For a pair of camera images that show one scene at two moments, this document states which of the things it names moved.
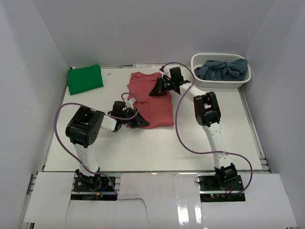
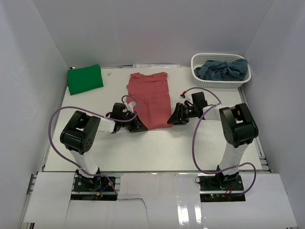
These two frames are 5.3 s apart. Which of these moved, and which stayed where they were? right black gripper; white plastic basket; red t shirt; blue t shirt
Moved: right black gripper
Stayed: red t shirt; blue t shirt; white plastic basket
